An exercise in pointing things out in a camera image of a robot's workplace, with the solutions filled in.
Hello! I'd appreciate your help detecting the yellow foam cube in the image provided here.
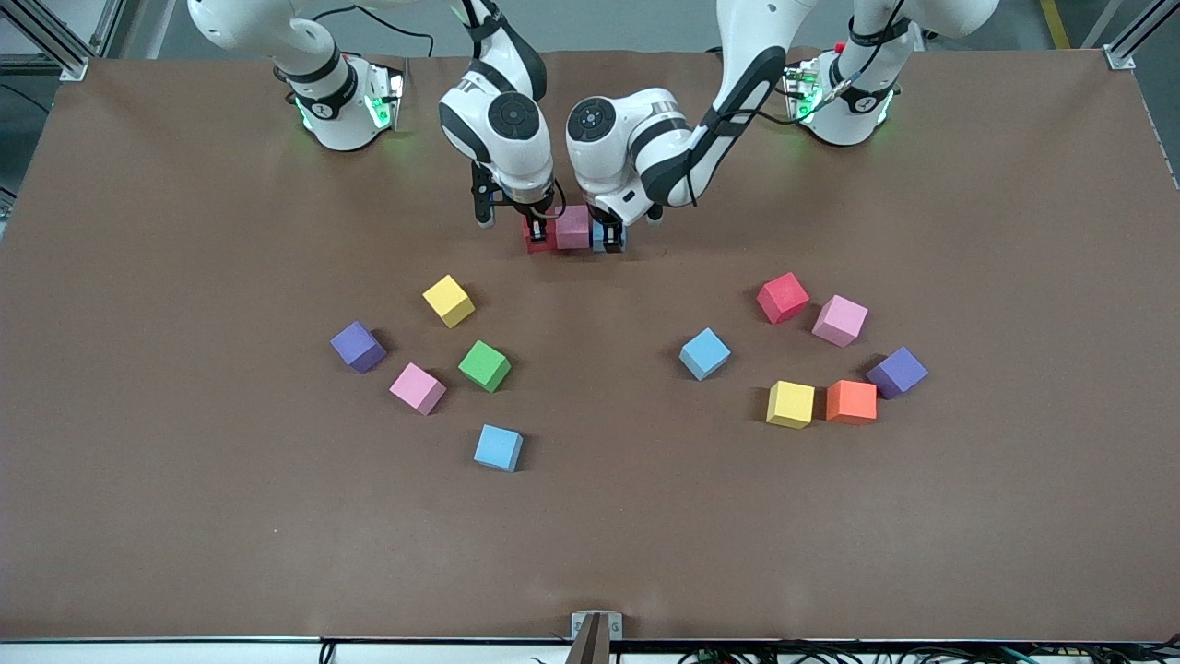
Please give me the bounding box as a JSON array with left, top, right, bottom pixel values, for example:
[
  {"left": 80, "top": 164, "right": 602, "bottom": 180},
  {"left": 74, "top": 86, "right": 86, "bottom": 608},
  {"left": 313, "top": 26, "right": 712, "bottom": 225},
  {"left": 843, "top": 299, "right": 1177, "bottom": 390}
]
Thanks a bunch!
[
  {"left": 422, "top": 274, "right": 477, "bottom": 329},
  {"left": 766, "top": 380, "right": 817, "bottom": 431}
]

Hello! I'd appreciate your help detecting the aluminium frame post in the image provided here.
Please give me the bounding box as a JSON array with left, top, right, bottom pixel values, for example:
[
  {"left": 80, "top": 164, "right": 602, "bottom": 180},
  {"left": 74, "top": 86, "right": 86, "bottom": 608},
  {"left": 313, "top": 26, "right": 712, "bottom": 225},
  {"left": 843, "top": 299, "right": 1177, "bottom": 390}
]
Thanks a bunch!
[
  {"left": 1083, "top": 0, "right": 1180, "bottom": 71},
  {"left": 0, "top": 0, "right": 125, "bottom": 82}
]

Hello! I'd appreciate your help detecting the pink foam cube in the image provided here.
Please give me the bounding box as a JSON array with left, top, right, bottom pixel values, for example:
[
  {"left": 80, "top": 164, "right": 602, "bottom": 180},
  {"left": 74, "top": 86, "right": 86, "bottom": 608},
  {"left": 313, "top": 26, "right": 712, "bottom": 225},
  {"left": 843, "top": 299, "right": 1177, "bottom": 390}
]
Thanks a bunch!
[
  {"left": 811, "top": 294, "right": 869, "bottom": 349},
  {"left": 555, "top": 205, "right": 591, "bottom": 251},
  {"left": 389, "top": 362, "right": 448, "bottom": 417}
]

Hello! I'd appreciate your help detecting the purple foam cube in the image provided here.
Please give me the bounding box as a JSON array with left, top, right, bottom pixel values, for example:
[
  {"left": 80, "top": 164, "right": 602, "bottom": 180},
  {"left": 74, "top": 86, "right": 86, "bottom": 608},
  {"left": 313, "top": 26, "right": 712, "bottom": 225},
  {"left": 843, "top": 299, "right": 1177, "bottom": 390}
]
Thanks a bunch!
[
  {"left": 330, "top": 320, "right": 388, "bottom": 374},
  {"left": 866, "top": 346, "right": 930, "bottom": 400}
]

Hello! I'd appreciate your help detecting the orange foam cube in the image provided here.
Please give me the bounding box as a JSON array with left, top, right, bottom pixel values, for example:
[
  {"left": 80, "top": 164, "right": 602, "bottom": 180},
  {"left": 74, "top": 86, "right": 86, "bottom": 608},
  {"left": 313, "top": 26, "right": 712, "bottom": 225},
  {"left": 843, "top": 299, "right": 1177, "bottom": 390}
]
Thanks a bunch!
[{"left": 825, "top": 379, "right": 879, "bottom": 426}]

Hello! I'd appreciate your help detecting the base connector box green light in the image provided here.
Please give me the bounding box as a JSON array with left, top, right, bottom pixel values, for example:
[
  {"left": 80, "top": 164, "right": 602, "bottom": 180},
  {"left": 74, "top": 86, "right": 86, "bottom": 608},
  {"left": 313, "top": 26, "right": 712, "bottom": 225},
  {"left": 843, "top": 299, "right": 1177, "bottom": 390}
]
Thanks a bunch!
[
  {"left": 364, "top": 60, "right": 407, "bottom": 132},
  {"left": 784, "top": 60, "right": 821, "bottom": 123}
]

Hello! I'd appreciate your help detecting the brown table mat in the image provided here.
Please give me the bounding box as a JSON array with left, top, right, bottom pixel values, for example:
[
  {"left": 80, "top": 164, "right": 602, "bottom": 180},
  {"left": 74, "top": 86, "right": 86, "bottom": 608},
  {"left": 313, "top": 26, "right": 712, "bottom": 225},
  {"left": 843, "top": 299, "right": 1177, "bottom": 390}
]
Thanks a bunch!
[{"left": 0, "top": 48, "right": 1180, "bottom": 642}]

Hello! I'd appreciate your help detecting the green foam cube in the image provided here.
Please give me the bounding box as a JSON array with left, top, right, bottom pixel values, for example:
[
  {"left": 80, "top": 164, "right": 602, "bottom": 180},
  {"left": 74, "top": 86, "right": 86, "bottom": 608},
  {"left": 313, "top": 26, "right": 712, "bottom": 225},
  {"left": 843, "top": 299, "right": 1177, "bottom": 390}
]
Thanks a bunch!
[{"left": 458, "top": 339, "right": 513, "bottom": 394}]

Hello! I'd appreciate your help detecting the metal mount bracket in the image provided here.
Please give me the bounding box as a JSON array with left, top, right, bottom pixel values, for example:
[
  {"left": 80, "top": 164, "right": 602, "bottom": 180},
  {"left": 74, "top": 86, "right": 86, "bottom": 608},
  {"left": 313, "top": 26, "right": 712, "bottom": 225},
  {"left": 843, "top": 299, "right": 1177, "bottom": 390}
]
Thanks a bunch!
[{"left": 570, "top": 611, "right": 624, "bottom": 664}]

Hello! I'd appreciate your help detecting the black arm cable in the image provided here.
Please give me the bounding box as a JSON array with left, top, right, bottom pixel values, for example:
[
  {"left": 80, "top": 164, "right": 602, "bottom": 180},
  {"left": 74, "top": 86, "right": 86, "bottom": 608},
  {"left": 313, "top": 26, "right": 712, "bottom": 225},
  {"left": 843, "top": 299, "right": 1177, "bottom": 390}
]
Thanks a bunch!
[
  {"left": 701, "top": 0, "right": 909, "bottom": 125},
  {"left": 295, "top": 0, "right": 568, "bottom": 222}
]

